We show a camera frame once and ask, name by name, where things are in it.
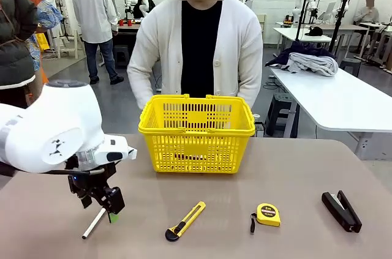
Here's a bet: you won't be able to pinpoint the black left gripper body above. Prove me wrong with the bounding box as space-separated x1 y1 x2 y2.
67 161 118 201

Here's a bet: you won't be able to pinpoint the white marker black cap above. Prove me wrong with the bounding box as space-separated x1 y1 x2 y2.
81 208 107 239

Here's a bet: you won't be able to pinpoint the yellow tape measure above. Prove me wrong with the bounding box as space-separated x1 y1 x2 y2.
249 203 281 235

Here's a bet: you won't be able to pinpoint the yellow plastic shopping basket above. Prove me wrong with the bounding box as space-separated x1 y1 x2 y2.
137 93 257 175

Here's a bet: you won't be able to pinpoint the person in white cardigan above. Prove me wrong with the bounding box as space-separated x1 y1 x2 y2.
126 0 263 110

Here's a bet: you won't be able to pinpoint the person in dark green jacket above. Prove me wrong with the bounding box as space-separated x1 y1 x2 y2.
0 0 40 110

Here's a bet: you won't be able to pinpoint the person white shirt blue jeans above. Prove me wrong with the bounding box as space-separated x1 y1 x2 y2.
72 0 125 85

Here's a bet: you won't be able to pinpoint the person in orange blue clothes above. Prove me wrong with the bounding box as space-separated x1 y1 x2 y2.
1 0 64 102

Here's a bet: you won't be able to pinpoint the seated person grey sweater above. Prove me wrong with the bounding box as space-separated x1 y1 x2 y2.
353 0 381 24

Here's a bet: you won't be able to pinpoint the yellow black utility knife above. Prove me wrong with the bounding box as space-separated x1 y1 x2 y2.
165 201 206 242

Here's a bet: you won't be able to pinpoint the white step stool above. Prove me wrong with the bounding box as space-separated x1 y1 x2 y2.
53 28 87 59

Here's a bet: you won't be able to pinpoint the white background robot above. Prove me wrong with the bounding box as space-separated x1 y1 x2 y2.
124 0 156 18

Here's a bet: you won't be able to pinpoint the dark grey plastic stool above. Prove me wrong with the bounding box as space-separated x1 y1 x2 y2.
265 92 300 138

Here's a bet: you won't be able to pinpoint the black stapler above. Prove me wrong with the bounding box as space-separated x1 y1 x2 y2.
321 190 363 234

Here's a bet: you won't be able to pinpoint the dark navy crumpled garment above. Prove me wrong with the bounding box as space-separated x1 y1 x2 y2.
265 41 337 69

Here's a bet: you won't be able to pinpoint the large white table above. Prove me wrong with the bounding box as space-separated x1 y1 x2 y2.
269 66 392 161

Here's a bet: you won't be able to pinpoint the white background table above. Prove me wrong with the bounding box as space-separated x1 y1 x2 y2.
273 27 333 58

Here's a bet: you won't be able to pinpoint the grey white crumpled garment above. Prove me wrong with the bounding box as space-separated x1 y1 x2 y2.
287 52 339 77

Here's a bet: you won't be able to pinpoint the black stand with boom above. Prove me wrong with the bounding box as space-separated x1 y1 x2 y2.
295 0 322 41

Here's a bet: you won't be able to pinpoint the small grey stool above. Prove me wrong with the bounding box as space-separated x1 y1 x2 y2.
339 58 363 78

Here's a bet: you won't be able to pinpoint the black tripod stand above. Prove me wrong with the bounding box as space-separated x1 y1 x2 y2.
329 0 353 58

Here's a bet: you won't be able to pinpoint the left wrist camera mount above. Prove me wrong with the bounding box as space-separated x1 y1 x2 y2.
124 145 138 161

